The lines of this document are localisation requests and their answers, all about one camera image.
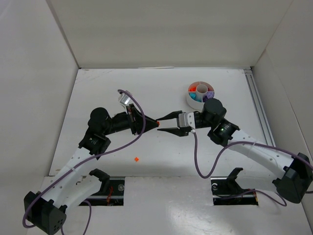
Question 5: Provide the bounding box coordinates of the teal long lego brick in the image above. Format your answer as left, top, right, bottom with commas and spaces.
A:
189, 93, 197, 100

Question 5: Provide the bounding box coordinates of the orange round lego piece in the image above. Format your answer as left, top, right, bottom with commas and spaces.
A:
188, 84, 198, 92

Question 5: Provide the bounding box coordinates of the dark purple lego brick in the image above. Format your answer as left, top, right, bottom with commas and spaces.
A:
202, 96, 211, 103

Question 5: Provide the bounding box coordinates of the lavender square lego plate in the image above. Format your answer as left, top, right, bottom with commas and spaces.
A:
206, 91, 215, 99

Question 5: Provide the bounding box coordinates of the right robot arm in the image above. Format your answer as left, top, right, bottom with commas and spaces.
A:
161, 98, 313, 204

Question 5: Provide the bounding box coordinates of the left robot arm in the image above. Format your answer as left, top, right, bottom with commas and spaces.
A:
22, 104, 159, 235

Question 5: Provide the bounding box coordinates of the white round divided container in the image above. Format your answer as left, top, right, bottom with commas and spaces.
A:
186, 81, 215, 111

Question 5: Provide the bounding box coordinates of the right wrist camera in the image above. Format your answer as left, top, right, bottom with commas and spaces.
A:
178, 112, 196, 132

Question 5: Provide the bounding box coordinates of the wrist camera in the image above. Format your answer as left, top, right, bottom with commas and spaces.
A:
178, 112, 196, 132
118, 90, 132, 107

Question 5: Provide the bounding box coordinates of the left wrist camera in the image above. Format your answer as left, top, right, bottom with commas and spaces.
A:
118, 90, 132, 107

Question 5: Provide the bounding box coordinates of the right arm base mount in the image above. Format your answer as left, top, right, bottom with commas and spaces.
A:
210, 167, 259, 206

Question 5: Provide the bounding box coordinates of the aluminium rail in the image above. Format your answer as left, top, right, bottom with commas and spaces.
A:
244, 69, 276, 146

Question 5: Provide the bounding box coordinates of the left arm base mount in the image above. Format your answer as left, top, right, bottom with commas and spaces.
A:
85, 168, 125, 206

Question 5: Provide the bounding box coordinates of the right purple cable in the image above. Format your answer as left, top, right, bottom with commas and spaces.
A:
193, 129, 313, 207

